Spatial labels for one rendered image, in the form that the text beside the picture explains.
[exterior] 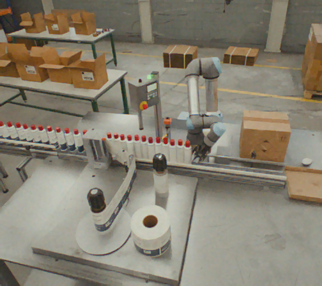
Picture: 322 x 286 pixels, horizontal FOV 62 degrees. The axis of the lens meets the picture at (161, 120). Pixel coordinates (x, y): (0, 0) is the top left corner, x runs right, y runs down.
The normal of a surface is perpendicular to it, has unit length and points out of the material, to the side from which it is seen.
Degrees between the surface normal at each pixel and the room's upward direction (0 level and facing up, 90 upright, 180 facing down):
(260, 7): 90
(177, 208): 0
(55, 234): 0
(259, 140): 90
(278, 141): 90
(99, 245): 0
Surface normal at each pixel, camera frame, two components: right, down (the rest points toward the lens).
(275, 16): -0.38, 0.52
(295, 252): -0.06, -0.84
